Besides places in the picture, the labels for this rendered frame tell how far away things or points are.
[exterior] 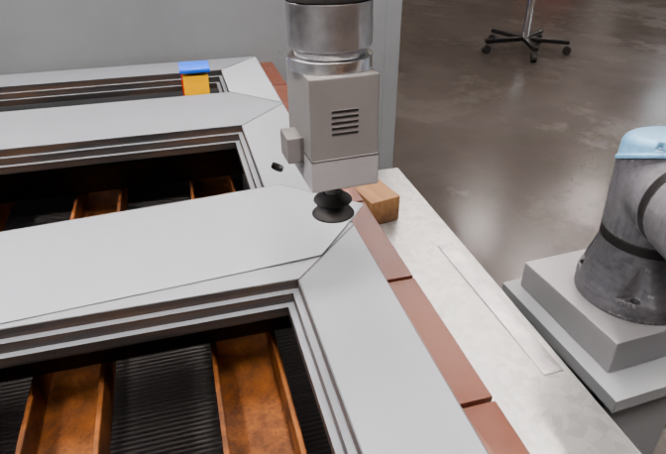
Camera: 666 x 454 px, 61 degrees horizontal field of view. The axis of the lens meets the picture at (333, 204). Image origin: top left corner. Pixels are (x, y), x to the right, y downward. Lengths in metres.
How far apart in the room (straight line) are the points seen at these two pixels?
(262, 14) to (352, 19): 0.95
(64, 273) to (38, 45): 0.84
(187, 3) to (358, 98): 0.94
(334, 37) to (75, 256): 0.39
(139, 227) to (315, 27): 0.36
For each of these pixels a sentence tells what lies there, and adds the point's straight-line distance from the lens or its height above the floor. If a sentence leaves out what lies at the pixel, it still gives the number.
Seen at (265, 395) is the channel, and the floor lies 0.68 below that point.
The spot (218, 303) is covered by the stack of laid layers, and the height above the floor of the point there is 0.84.
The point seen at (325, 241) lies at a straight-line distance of 0.66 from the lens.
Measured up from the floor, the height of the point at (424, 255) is 0.68.
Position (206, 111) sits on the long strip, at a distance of 1.06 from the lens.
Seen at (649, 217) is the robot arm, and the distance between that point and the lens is 0.72.
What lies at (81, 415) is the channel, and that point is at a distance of 0.75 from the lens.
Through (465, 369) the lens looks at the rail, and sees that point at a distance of 0.56.
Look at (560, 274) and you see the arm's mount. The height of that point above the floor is 0.73.
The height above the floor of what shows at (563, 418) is 0.68.
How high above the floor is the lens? 1.22
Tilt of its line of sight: 30 degrees down
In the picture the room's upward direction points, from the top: straight up
